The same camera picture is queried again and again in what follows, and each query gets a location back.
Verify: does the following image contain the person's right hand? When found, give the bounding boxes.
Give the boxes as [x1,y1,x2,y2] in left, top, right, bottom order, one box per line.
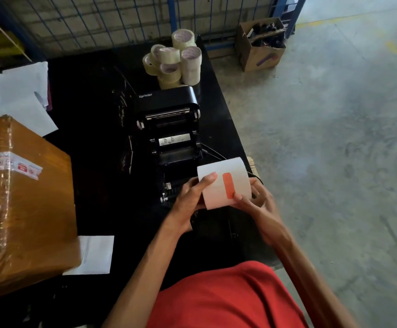
[233,177,289,248]

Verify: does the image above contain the person's left hand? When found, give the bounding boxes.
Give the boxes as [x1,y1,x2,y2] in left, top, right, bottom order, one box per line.
[166,172,218,236]

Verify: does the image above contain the white label roll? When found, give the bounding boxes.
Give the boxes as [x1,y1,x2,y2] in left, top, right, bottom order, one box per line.
[197,157,252,211]

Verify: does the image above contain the person's left forearm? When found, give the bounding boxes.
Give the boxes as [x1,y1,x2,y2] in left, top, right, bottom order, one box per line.
[102,223,189,328]

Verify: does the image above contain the person's right forearm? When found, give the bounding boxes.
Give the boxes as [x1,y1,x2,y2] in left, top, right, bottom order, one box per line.
[266,236,359,328]

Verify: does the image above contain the black label printer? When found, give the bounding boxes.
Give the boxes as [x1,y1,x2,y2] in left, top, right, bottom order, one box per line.
[135,86,206,205]

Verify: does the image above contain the red shirt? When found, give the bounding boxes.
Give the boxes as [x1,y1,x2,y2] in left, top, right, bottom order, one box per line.
[146,261,309,328]

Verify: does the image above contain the pile of clear tape rolls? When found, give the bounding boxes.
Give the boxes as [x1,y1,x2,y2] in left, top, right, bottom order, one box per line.
[142,29,202,90]

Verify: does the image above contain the small open cardboard box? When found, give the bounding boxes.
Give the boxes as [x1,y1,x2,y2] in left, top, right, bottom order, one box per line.
[237,18,287,72]

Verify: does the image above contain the white paper sheet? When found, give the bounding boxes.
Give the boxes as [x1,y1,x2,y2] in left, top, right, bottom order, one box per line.
[62,236,115,276]
[0,61,50,108]
[0,95,59,137]

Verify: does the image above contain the black parts in box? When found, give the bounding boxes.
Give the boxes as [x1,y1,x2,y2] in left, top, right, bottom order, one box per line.
[246,18,286,49]

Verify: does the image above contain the large taped brown carton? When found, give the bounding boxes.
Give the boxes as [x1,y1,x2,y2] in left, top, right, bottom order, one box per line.
[0,115,82,302]

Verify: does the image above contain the black printer cable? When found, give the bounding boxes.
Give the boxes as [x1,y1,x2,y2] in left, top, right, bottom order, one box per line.
[200,143,265,185]

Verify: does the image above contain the blue wire mesh cage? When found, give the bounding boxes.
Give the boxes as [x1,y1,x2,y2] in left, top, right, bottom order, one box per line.
[0,0,308,62]

